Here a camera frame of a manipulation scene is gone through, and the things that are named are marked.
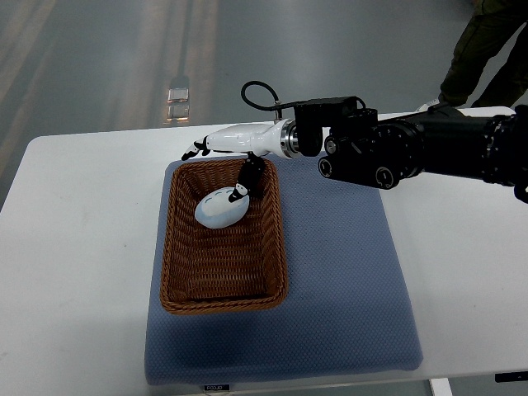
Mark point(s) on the person in olive trousers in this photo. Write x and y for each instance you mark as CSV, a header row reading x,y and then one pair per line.
x,y
491,26

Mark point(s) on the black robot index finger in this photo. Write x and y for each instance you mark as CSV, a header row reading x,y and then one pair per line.
x,y
196,148

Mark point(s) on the blue quilted mat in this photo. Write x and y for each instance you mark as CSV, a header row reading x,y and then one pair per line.
x,y
347,310

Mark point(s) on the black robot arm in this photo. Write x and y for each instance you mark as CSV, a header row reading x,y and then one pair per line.
x,y
362,149

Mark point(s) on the brown wicker basket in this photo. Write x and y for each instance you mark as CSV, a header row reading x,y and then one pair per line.
x,y
209,271

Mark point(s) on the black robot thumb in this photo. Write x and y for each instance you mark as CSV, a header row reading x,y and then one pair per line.
x,y
249,175

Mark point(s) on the metal floor socket plates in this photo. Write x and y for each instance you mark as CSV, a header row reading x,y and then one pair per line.
x,y
178,104

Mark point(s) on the light blue plush toy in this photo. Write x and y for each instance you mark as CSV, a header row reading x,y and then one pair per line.
x,y
217,211

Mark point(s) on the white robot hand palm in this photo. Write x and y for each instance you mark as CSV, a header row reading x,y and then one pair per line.
x,y
257,138

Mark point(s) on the white sneaker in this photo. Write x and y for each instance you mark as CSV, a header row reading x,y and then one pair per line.
x,y
427,105

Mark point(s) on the black control box under table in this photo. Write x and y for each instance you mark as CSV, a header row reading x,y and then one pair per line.
x,y
509,377

